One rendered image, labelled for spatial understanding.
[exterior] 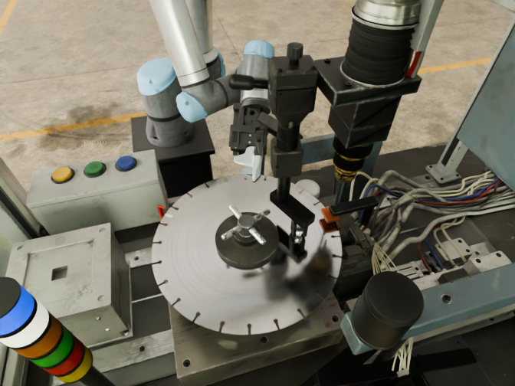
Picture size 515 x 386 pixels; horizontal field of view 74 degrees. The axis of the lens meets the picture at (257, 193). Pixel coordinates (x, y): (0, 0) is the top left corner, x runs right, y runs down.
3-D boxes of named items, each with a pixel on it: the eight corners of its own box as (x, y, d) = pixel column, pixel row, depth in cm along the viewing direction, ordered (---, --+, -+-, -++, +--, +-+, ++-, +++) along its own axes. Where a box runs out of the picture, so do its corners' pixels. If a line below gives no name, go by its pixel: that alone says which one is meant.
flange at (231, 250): (240, 206, 66) (239, 197, 64) (290, 232, 61) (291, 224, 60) (202, 246, 59) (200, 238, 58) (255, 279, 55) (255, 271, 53)
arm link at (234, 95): (205, 89, 93) (218, 71, 83) (237, 76, 98) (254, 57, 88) (220, 115, 94) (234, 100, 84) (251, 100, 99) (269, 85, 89)
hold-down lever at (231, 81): (237, 116, 44) (237, 96, 42) (227, 90, 48) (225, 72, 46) (296, 106, 45) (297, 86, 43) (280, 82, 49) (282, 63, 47)
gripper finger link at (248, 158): (231, 181, 70) (237, 153, 77) (259, 181, 70) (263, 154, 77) (229, 168, 68) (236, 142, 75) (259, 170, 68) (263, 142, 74)
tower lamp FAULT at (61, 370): (43, 381, 41) (31, 374, 38) (47, 343, 44) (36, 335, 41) (83, 369, 42) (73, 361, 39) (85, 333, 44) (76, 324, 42)
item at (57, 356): (30, 373, 38) (16, 364, 36) (35, 334, 41) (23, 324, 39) (73, 361, 39) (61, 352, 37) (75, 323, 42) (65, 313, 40)
